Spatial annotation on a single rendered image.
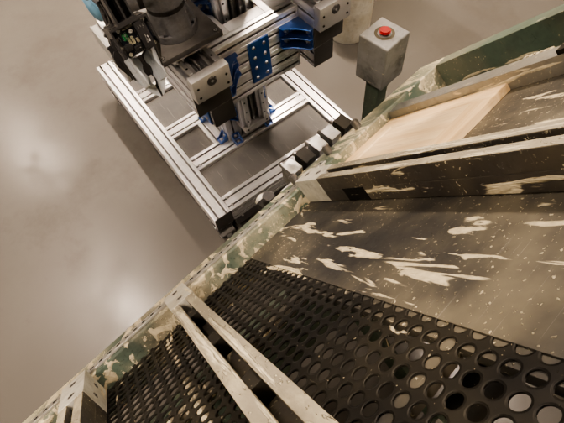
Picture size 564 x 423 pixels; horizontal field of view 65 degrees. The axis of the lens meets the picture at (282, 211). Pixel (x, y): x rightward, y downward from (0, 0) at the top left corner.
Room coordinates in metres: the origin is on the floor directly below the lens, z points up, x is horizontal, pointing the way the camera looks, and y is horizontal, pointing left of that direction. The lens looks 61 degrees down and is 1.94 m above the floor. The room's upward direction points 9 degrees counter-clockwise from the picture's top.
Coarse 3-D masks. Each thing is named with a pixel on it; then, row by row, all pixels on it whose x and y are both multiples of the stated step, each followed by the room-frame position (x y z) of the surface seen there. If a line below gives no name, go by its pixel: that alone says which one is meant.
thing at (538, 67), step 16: (512, 64) 0.67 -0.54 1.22; (528, 64) 0.62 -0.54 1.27; (544, 64) 0.59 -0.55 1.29; (560, 64) 0.57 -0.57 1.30; (464, 80) 0.74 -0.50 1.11; (480, 80) 0.68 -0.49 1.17; (496, 80) 0.65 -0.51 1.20; (512, 80) 0.62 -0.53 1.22; (528, 80) 0.60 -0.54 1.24; (432, 96) 0.76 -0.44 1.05; (448, 96) 0.72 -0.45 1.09; (400, 112) 0.81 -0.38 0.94
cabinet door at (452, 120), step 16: (464, 96) 0.69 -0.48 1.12; (480, 96) 0.64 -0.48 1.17; (496, 96) 0.60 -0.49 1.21; (416, 112) 0.76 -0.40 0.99; (432, 112) 0.70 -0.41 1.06; (448, 112) 0.65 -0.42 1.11; (464, 112) 0.59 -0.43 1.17; (480, 112) 0.56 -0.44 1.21; (384, 128) 0.78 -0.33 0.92; (400, 128) 0.72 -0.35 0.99; (416, 128) 0.66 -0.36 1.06; (432, 128) 0.61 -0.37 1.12; (448, 128) 0.56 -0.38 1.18; (464, 128) 0.53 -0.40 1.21; (368, 144) 0.73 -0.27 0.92; (384, 144) 0.67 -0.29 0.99; (400, 144) 0.62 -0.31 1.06; (416, 144) 0.57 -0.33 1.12; (432, 144) 0.52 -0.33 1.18
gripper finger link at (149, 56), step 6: (144, 54) 0.69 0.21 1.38; (150, 54) 0.68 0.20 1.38; (156, 54) 0.69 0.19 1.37; (144, 60) 0.68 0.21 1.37; (150, 60) 0.68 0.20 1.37; (156, 60) 0.67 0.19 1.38; (150, 66) 0.68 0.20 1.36; (156, 66) 0.67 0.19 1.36; (162, 66) 0.65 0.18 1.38; (156, 72) 0.67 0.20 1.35; (162, 72) 0.65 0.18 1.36; (156, 78) 0.67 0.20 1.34; (162, 78) 0.66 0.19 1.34; (156, 84) 0.67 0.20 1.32; (162, 84) 0.66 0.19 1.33; (162, 90) 0.66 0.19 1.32
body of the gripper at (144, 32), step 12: (108, 0) 0.69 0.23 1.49; (120, 0) 0.70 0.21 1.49; (108, 12) 0.67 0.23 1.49; (120, 12) 0.67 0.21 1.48; (132, 12) 0.69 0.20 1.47; (108, 24) 0.71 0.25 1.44; (120, 24) 0.66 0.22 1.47; (132, 24) 0.67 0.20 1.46; (144, 24) 0.67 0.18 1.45; (108, 36) 0.67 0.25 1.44; (120, 36) 0.66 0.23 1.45; (132, 36) 0.66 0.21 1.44; (144, 36) 0.66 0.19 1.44; (156, 36) 0.66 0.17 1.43; (120, 48) 0.64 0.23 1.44; (132, 48) 0.64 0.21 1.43; (144, 48) 0.66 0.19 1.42
